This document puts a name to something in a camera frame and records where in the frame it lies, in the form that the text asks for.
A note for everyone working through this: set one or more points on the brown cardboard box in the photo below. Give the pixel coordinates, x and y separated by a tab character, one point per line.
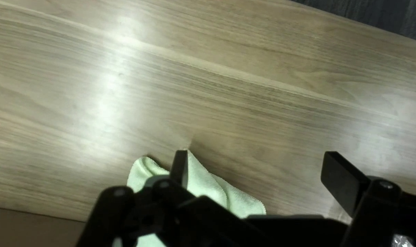
29	228

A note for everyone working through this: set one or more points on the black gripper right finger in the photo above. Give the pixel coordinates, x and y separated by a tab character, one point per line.
381	206

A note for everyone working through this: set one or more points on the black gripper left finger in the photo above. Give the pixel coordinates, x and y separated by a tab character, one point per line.
139	210

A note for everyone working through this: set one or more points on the light green towel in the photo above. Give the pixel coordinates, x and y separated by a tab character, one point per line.
208	182

